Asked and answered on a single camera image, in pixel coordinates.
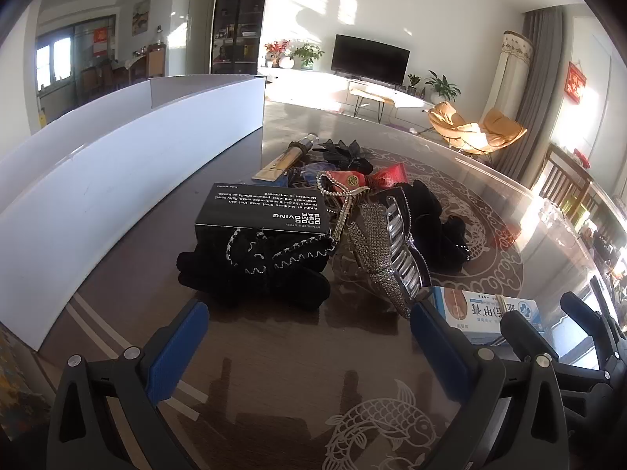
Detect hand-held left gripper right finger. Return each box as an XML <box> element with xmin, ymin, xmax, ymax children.
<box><xmin>410</xmin><ymin>302</ymin><xmax>572</xmax><ymax>470</ymax></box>

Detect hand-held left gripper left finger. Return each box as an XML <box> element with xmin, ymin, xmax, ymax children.
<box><xmin>46</xmin><ymin>300</ymin><xmax>210</xmax><ymax>470</ymax></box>

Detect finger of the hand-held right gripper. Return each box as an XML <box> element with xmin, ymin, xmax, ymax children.
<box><xmin>560</xmin><ymin>274</ymin><xmax>627</xmax><ymax>369</ymax></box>
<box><xmin>500</xmin><ymin>310</ymin><xmax>616</xmax><ymax>393</ymax></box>

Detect white blue medicine box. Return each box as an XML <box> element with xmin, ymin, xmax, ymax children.
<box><xmin>431</xmin><ymin>286</ymin><xmax>547</xmax><ymax>346</ymax></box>

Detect silver rhinestone hair claw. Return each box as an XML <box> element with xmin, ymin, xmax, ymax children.
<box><xmin>343</xmin><ymin>196</ymin><xmax>433</xmax><ymax>322</ymax></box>

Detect black knit cloth silver trim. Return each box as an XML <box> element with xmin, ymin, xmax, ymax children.
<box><xmin>176</xmin><ymin>228</ymin><xmax>340</xmax><ymax>312</ymax></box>

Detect black velvet bow scrunchie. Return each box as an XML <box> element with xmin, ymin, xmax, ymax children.
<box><xmin>392</xmin><ymin>180</ymin><xmax>469</xmax><ymax>275</ymax></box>

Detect black box white print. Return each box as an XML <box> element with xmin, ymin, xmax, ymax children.
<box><xmin>194</xmin><ymin>183</ymin><xmax>332</xmax><ymax>251</ymax></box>

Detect gold rhinestone hair claw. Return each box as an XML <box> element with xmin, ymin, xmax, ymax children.
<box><xmin>317</xmin><ymin>171</ymin><xmax>371</xmax><ymax>251</ymax></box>

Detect red packet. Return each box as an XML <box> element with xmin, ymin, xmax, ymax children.
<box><xmin>371</xmin><ymin>162</ymin><xmax>409</xmax><ymax>190</ymax></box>

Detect red pouch gold emblem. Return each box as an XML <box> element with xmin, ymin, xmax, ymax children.
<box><xmin>327</xmin><ymin>169</ymin><xmax>374</xmax><ymax>197</ymax></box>

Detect gold tube silver cap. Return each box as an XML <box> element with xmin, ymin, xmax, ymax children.
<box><xmin>251</xmin><ymin>132</ymin><xmax>319</xmax><ymax>182</ymax></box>

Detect dark blue hair clip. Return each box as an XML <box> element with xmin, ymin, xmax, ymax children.
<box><xmin>287</xmin><ymin>161</ymin><xmax>326</xmax><ymax>190</ymax></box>

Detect black mesh flower hair clip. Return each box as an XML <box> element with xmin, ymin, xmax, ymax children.
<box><xmin>313</xmin><ymin>138</ymin><xmax>374</xmax><ymax>173</ymax></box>

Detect brown patterned glass desktop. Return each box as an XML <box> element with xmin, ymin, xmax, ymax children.
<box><xmin>0</xmin><ymin>100</ymin><xmax>622</xmax><ymax>470</ymax></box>

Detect cluttered side shelf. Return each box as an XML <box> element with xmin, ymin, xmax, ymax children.
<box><xmin>571</xmin><ymin>191</ymin><xmax>627</xmax><ymax>276</ymax></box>

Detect wooden dining chair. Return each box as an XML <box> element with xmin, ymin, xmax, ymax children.
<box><xmin>531</xmin><ymin>142</ymin><xmax>596</xmax><ymax>217</ymax></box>

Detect orange lounge chair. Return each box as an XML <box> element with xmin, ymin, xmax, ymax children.
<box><xmin>477</xmin><ymin>108</ymin><xmax>529</xmax><ymax>155</ymax></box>
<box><xmin>428</xmin><ymin>101</ymin><xmax>484</xmax><ymax>150</ymax></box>

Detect grey curtain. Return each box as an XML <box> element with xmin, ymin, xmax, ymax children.
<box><xmin>500</xmin><ymin>8</ymin><xmax>565</xmax><ymax>188</ymax></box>

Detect standing air conditioner with cover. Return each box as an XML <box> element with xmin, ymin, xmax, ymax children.
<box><xmin>490</xmin><ymin>30</ymin><xmax>535</xmax><ymax>131</ymax></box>

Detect large potted plant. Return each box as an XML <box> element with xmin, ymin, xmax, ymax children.
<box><xmin>424</xmin><ymin>70</ymin><xmax>462</xmax><ymax>104</ymax></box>

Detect wooden side table hairpin legs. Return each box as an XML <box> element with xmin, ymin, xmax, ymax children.
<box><xmin>349</xmin><ymin>85</ymin><xmax>397</xmax><ymax>124</ymax></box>

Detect black flat television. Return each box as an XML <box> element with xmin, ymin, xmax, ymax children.
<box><xmin>330</xmin><ymin>34</ymin><xmax>411</xmax><ymax>87</ymax></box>

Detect white television console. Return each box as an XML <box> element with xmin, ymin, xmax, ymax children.
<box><xmin>259</xmin><ymin>65</ymin><xmax>438</xmax><ymax>109</ymax></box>

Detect white interior door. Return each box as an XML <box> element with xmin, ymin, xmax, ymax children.
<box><xmin>188</xmin><ymin>0</ymin><xmax>214</xmax><ymax>76</ymax></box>

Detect red flowers in vase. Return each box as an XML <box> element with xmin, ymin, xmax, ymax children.
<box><xmin>265</xmin><ymin>39</ymin><xmax>294</xmax><ymax>69</ymax></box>

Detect glass balcony door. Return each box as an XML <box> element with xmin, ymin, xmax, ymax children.
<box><xmin>36</xmin><ymin>14</ymin><xmax>118</xmax><ymax>95</ymax></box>

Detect green leafy potted plant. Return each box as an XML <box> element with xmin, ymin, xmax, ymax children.
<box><xmin>291</xmin><ymin>42</ymin><xmax>324</xmax><ymax>71</ymax></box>

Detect dark glass display cabinet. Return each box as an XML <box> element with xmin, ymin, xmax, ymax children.
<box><xmin>210</xmin><ymin>0</ymin><xmax>273</xmax><ymax>76</ymax></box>

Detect red wall hanging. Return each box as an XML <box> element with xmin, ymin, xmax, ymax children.
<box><xmin>565</xmin><ymin>61</ymin><xmax>587</xmax><ymax>105</ymax></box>

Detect framed wall painting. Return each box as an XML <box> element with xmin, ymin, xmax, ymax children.
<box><xmin>131</xmin><ymin>0</ymin><xmax>152</xmax><ymax>35</ymax></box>

